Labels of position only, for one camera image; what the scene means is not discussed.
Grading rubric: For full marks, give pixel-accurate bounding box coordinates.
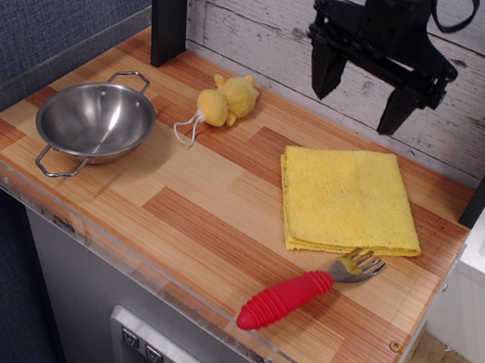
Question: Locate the yellow plush toy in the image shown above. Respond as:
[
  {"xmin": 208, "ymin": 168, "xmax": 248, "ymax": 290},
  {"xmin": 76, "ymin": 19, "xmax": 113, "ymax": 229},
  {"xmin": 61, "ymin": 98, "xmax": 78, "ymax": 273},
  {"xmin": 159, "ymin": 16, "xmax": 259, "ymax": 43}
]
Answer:
[{"xmin": 173, "ymin": 74, "xmax": 260, "ymax": 146}]

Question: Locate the clear acrylic edge guard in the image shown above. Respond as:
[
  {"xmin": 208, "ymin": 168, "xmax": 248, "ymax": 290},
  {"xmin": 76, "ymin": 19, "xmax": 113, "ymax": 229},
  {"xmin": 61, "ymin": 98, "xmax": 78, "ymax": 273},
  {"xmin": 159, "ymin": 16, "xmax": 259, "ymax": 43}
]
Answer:
[{"xmin": 0, "ymin": 0, "xmax": 485, "ymax": 363}]

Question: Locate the stainless steel bowl with handles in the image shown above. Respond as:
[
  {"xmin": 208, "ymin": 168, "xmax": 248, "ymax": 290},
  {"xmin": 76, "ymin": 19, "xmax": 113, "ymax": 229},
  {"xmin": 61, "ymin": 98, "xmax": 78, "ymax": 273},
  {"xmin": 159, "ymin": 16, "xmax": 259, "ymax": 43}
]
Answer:
[{"xmin": 34, "ymin": 70, "xmax": 156, "ymax": 178}]

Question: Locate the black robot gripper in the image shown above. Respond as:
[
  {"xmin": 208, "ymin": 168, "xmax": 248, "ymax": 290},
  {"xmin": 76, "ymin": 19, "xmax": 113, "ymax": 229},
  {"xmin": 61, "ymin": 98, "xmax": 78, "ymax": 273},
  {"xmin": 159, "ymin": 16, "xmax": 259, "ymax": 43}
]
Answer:
[{"xmin": 308, "ymin": 0, "xmax": 457, "ymax": 135}]

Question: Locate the fork with red handle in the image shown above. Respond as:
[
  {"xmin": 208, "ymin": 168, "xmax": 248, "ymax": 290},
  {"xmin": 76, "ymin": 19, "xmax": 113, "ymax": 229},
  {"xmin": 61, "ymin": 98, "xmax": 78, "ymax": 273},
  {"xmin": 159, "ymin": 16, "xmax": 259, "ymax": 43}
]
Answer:
[{"xmin": 236, "ymin": 248, "xmax": 387, "ymax": 331}]

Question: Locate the yellow towel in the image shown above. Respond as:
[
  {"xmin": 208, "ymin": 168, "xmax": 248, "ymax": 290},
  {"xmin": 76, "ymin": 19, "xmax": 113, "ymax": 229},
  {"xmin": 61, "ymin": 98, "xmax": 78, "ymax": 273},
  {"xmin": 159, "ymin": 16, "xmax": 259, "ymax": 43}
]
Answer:
[{"xmin": 280, "ymin": 145, "xmax": 421, "ymax": 257}]

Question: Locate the grey toy fridge cabinet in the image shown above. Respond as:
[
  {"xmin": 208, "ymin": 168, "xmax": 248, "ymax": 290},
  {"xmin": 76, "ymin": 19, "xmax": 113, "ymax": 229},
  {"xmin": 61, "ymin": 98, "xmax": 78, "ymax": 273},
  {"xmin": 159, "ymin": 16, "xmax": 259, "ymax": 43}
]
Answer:
[{"xmin": 0, "ymin": 204, "xmax": 379, "ymax": 363}]

